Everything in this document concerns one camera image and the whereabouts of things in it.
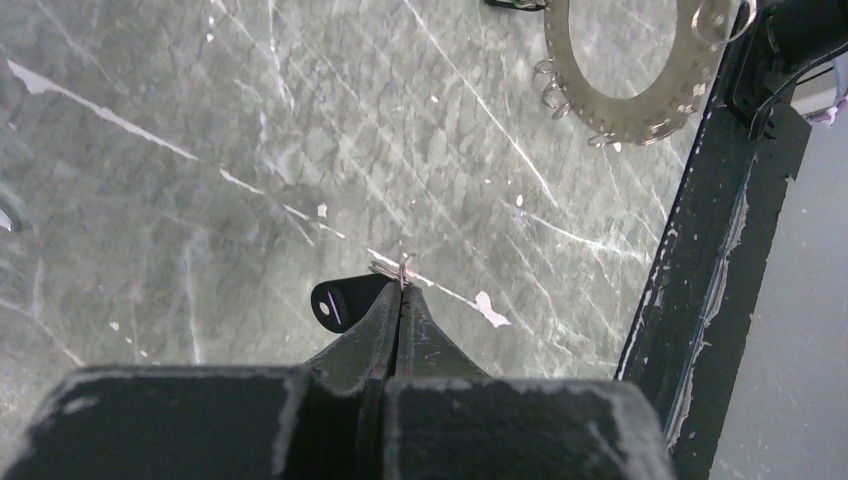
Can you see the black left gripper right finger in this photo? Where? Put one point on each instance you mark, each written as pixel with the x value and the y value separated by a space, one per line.
pixel 446 419

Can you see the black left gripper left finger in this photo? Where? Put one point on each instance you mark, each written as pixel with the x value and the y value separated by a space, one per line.
pixel 318 420

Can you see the black plastic key tag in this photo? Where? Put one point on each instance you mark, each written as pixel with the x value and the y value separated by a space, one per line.
pixel 340 304

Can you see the silver metal key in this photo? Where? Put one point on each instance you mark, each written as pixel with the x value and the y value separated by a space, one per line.
pixel 395 271

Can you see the green plastic key tag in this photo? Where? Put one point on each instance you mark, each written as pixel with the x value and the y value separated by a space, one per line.
pixel 520 5

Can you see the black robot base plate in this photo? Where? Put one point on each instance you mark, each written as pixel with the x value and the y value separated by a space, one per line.
pixel 690 329

